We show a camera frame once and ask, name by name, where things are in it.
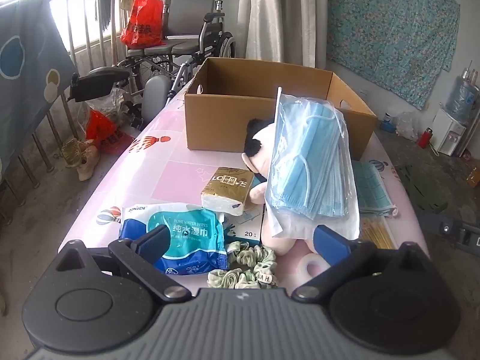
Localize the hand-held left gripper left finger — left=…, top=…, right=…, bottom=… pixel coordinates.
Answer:
left=55, top=226, right=193, bottom=303

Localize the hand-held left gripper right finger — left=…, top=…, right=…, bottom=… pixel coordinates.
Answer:
left=292, top=225, right=432, bottom=303

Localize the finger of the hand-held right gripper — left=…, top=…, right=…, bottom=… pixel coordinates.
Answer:
left=420, top=212, right=480, bottom=249

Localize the blue wet wipes pack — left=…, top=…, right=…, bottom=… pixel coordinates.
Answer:
left=118, top=202, right=230, bottom=275

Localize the teal checked packet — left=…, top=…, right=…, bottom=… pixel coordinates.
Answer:
left=350, top=160, right=398, bottom=218

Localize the green patterned scrunchie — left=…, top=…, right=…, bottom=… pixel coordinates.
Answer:
left=225, top=241, right=277, bottom=271
left=207, top=260, right=279, bottom=290

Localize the blue bandage box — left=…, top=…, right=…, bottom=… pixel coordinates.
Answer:
left=223, top=210, right=265, bottom=248

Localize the blue face mask pack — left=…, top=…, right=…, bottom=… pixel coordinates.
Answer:
left=264, top=86, right=361, bottom=241

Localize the brown tissue pack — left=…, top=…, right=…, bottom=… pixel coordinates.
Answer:
left=200, top=166, right=256, bottom=216

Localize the white plush doll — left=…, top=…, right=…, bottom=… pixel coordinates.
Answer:
left=242, top=118, right=319, bottom=257

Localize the cardboard box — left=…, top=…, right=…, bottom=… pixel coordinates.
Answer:
left=184, top=57, right=379, bottom=161

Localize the white tape roll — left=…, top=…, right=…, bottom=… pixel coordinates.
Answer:
left=296, top=249, right=331, bottom=283

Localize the yellow stick packet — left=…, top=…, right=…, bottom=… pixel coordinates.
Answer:
left=359, top=215, right=398, bottom=250

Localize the pink printed tablecloth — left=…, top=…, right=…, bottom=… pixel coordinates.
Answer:
left=58, top=79, right=430, bottom=289

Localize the white water dispenser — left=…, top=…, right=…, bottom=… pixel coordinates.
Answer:
left=430, top=108, right=467, bottom=157

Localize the beige shoe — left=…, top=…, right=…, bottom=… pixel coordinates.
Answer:
left=62, top=139, right=100, bottom=181

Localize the clear plastic bag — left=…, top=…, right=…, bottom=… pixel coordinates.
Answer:
left=395, top=110, right=421, bottom=141

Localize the small red plastic bag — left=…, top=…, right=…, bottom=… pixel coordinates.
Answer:
left=85, top=108, right=134, bottom=155

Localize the blue water bottle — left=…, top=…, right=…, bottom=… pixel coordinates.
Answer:
left=445, top=68, right=479, bottom=122

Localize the black wheelchair footplate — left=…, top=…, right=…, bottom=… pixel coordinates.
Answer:
left=67, top=67, right=130, bottom=104

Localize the blue patterned quilt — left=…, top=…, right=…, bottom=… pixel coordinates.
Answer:
left=0, top=0, right=77, bottom=173

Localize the metal railing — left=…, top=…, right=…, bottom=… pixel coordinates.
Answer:
left=0, top=0, right=124, bottom=196

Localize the large red plastic bag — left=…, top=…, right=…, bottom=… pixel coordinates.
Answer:
left=121, top=0, right=164, bottom=49

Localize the grey curtain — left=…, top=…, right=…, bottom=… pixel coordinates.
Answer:
left=236, top=0, right=329, bottom=70

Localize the grey wheelchair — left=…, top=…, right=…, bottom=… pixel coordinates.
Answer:
left=112, top=0, right=237, bottom=128

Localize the teal floral wall cloth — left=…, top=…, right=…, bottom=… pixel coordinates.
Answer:
left=325, top=0, right=461, bottom=110

